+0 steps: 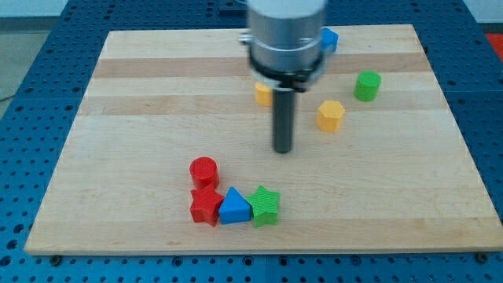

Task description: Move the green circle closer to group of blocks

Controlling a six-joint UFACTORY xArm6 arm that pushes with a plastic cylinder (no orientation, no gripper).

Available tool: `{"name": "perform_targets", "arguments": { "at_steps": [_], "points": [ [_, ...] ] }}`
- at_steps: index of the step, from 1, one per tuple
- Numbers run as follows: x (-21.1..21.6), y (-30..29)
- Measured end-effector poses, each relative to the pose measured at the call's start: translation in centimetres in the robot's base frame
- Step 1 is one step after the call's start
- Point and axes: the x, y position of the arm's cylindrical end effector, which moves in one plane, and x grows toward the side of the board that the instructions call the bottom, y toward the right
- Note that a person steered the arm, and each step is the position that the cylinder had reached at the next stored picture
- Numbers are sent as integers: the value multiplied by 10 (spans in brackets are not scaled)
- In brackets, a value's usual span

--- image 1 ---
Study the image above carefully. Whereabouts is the yellow hexagon block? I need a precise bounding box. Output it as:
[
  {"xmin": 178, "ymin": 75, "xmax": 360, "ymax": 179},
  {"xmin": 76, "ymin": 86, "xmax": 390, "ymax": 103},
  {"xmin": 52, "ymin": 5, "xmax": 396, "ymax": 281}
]
[{"xmin": 316, "ymin": 101, "xmax": 345, "ymax": 132}]

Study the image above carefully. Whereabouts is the red cylinder block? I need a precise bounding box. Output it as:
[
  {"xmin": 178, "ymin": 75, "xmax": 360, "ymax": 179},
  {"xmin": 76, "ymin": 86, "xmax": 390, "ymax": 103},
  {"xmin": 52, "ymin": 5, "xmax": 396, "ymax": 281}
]
[{"xmin": 189, "ymin": 156, "xmax": 219, "ymax": 189}]

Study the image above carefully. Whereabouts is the green cylinder block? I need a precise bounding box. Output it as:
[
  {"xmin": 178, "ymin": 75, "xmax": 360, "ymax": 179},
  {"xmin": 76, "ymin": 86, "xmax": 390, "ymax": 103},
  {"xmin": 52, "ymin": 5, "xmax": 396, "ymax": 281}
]
[{"xmin": 354, "ymin": 70, "xmax": 382, "ymax": 102}]

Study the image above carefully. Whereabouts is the blue triangle block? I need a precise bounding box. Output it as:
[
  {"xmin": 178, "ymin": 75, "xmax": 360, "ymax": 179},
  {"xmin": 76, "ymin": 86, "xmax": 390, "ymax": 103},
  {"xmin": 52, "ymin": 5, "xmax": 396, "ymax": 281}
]
[{"xmin": 218, "ymin": 187, "xmax": 252, "ymax": 224}]

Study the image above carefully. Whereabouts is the wooden board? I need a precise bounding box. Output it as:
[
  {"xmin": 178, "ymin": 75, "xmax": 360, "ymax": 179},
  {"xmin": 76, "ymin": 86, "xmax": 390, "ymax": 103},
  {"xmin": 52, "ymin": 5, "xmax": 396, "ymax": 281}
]
[{"xmin": 24, "ymin": 24, "xmax": 502, "ymax": 255}]

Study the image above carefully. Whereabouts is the red star block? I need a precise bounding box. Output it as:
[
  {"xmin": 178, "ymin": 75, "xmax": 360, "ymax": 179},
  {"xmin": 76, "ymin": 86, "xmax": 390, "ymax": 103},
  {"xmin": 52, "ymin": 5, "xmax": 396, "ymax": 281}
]
[{"xmin": 189, "ymin": 184, "xmax": 224, "ymax": 226}]

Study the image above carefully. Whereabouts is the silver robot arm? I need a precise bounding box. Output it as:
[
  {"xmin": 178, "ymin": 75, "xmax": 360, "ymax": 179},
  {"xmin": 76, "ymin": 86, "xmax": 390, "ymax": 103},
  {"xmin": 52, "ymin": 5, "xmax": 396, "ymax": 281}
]
[{"xmin": 240, "ymin": 0, "xmax": 327, "ymax": 154}]

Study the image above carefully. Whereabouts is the blue perforated table plate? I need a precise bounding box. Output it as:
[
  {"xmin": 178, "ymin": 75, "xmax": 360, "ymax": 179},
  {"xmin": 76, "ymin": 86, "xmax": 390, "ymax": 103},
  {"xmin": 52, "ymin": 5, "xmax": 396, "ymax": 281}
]
[{"xmin": 1, "ymin": 1, "xmax": 502, "ymax": 282}]

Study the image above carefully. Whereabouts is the yellow block behind rod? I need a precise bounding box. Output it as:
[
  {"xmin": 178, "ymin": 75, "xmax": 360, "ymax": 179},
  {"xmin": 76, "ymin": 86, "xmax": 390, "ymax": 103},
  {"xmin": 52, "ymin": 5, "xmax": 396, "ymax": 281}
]
[{"xmin": 255, "ymin": 82, "xmax": 273, "ymax": 107}]

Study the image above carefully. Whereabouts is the blue cube block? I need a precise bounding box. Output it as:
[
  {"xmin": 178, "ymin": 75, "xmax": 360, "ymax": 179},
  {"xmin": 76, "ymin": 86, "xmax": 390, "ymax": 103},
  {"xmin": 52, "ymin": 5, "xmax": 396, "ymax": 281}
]
[{"xmin": 321, "ymin": 28, "xmax": 339, "ymax": 54}]

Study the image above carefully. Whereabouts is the green star block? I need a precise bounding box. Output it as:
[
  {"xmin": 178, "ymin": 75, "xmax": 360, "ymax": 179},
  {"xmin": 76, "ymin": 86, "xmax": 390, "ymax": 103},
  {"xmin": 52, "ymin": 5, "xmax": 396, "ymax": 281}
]
[{"xmin": 245, "ymin": 185, "xmax": 281, "ymax": 228}]

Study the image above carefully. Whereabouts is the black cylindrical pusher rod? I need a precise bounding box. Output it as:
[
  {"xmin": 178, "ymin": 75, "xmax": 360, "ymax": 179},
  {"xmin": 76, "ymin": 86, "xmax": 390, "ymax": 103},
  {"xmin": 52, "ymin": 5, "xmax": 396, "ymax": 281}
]
[{"xmin": 272, "ymin": 89, "xmax": 296, "ymax": 154}]

